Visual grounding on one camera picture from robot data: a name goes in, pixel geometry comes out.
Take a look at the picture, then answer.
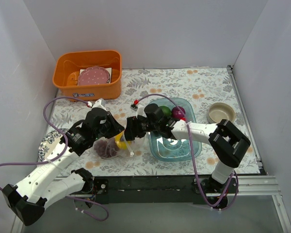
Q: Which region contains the green lime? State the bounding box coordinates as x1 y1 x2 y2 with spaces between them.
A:
159 106 172 117

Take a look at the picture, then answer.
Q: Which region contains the yellow lemon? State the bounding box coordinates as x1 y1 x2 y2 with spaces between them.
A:
114 135 130 150

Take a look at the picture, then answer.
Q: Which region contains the clear zip top bag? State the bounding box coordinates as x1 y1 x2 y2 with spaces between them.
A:
94 116 146 159

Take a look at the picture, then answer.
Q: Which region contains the dark red grape bunch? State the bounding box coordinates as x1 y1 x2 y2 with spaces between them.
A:
94 138 119 159

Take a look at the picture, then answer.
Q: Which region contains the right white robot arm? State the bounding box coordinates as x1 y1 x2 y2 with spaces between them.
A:
124 103 251 193

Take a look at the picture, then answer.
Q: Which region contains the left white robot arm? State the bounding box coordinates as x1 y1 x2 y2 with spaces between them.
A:
2 107 124 226

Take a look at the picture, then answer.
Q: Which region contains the purple red onion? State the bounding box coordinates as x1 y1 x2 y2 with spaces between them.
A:
171 106 186 119

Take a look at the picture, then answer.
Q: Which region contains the clear blue plastic tray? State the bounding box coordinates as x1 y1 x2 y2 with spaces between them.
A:
148 98 196 162

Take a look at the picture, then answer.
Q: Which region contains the floral tablecloth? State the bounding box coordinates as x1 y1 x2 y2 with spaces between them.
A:
36 67 262 177

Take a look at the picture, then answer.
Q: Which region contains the pink dotted plate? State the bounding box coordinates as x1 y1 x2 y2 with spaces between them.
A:
77 66 112 86

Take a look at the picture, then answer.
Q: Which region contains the orange plastic basket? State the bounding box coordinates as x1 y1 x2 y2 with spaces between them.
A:
52 50 122 100

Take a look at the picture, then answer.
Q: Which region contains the blue patterned plate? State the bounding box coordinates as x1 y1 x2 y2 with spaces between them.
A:
38 130 63 162

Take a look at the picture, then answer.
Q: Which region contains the beige ceramic bowl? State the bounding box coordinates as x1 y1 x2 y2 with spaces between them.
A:
207 102 236 123

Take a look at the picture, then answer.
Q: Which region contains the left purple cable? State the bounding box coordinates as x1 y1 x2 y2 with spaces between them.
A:
0 96 110 221

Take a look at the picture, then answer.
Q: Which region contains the purple cable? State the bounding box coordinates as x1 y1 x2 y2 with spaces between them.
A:
0 96 110 221
130 94 240 210

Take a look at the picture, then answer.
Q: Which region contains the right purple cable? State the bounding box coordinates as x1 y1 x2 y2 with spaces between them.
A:
130 94 240 210

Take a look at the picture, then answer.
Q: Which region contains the aluminium frame rail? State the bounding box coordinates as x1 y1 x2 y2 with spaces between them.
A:
11 176 291 233

